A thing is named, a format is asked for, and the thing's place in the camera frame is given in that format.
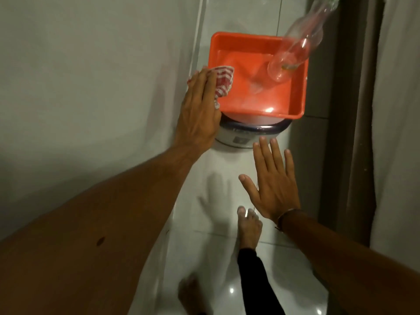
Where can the person's left hand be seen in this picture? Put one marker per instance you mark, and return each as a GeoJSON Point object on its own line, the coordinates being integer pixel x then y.
{"type": "Point", "coordinates": [197, 118]}

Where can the person's right hand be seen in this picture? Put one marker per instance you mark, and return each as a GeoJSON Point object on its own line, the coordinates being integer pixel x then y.
{"type": "Point", "coordinates": [275, 193]}

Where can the person's right middle finger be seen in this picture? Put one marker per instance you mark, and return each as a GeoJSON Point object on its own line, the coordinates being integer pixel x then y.
{"type": "Point", "coordinates": [267, 157]}

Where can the person's right thumb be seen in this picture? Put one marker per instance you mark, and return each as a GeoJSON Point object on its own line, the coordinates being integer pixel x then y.
{"type": "Point", "coordinates": [249, 186]}

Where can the person's right little finger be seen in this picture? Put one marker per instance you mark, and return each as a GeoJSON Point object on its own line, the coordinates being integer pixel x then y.
{"type": "Point", "coordinates": [289, 163]}

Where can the person's left fingers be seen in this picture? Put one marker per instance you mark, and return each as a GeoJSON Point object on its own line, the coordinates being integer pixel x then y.
{"type": "Point", "coordinates": [201, 86]}

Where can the red white checkered cloth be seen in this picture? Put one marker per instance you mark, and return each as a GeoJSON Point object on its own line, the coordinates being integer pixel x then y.
{"type": "Point", "coordinates": [225, 79]}

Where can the person's right forearm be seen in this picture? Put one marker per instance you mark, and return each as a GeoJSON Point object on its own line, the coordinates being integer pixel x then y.
{"type": "Point", "coordinates": [347, 272]}

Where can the person's left forearm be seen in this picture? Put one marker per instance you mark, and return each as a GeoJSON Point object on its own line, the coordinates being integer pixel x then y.
{"type": "Point", "coordinates": [105, 232]}

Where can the white bucket with blue rim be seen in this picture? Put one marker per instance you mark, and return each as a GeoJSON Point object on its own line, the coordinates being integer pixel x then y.
{"type": "Point", "coordinates": [249, 134]}

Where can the person's right foot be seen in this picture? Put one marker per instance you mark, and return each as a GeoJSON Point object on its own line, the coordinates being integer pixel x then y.
{"type": "Point", "coordinates": [249, 229]}

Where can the orange plastic tub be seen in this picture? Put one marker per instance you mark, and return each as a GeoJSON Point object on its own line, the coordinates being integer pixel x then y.
{"type": "Point", "coordinates": [249, 95]}

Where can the brown curtain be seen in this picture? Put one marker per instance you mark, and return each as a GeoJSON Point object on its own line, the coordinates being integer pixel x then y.
{"type": "Point", "coordinates": [364, 127]}

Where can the black trouser leg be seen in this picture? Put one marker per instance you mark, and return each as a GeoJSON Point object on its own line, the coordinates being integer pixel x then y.
{"type": "Point", "coordinates": [257, 285]}

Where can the clear plastic bottle green cap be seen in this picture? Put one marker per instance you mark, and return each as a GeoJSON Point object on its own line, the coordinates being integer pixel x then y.
{"type": "Point", "coordinates": [300, 45]}

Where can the white curtain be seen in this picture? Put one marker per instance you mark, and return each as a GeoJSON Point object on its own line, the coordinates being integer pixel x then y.
{"type": "Point", "coordinates": [398, 127]}

